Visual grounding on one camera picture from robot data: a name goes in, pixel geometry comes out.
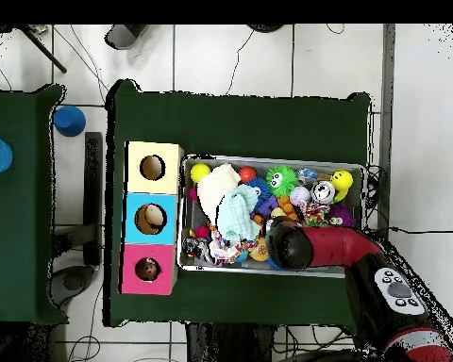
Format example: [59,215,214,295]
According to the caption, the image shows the yellow smiley ball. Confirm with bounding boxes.
[329,169,355,204]

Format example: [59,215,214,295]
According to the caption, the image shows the blue spiky ball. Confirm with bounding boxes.
[246,177,272,202]

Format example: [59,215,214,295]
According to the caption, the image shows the green furry toy with eyes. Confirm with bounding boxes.
[265,165,299,198]

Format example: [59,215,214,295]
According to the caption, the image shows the dark green side table cloth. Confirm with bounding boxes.
[0,84,69,325]

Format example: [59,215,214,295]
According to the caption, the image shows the black red crushed soda can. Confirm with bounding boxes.
[181,235,212,262]

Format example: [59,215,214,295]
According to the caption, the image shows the red orange ball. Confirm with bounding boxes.
[238,166,258,184]

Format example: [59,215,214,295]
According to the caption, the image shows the thin black floor cable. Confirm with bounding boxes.
[225,29,256,95]

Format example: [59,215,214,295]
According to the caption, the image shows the black round base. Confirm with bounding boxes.
[246,25,284,34]

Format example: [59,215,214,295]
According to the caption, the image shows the mint green cloth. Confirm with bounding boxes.
[216,184,262,242]

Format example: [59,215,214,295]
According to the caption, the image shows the dark stand base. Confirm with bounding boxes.
[48,263,98,307]

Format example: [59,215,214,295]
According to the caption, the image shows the brown plush dog toy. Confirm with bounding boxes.
[137,258,160,281]

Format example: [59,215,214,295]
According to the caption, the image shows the cream waffle cloth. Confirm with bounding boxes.
[196,162,243,224]

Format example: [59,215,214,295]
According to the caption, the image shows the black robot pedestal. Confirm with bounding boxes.
[184,321,277,362]

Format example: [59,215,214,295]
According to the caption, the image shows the white baseball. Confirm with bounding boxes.
[289,185,312,206]

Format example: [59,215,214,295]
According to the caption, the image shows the colourful paper wad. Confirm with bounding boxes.
[209,229,247,266]

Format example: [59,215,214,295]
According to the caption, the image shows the silver wire mesh bin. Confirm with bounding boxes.
[176,152,367,280]

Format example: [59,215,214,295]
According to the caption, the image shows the person's foot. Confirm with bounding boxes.
[105,25,144,51]

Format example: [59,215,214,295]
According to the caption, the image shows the plain yellow ball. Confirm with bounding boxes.
[189,162,211,185]

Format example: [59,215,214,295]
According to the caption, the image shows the wooden box with three holes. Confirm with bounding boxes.
[118,140,185,296]

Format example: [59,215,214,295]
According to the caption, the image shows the black tripod leg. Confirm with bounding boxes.
[20,25,68,74]

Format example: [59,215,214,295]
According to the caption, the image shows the purple spiky monster toy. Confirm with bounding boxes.
[327,203,357,228]

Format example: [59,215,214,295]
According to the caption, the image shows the black upright panel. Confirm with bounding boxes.
[82,131,104,267]

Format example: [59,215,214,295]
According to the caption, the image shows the blue plastic cup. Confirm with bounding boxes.
[53,105,87,138]

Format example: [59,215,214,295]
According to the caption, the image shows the black power cable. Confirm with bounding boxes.
[365,224,453,238]

